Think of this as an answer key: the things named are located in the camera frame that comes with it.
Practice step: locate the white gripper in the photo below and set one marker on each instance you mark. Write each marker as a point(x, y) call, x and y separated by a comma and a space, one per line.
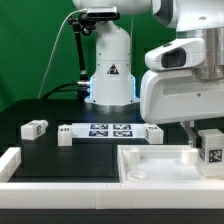
point(177, 96)

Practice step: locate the white square tabletop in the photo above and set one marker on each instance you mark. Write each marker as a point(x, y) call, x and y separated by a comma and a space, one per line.
point(164, 163)

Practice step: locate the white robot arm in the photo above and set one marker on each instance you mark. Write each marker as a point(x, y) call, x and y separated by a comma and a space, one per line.
point(112, 85)

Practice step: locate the white U-shaped fence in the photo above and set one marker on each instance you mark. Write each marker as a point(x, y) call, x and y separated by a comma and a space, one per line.
point(121, 195)

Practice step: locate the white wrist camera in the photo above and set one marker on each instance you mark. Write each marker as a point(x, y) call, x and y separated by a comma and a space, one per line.
point(178, 54)

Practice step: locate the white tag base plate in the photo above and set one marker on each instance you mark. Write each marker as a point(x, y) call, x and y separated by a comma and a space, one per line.
point(107, 130)

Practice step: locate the grey camera on stand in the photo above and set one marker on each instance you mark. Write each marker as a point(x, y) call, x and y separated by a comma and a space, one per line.
point(102, 12)

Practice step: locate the black camera stand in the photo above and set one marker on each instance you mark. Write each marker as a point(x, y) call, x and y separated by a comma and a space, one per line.
point(82, 25)

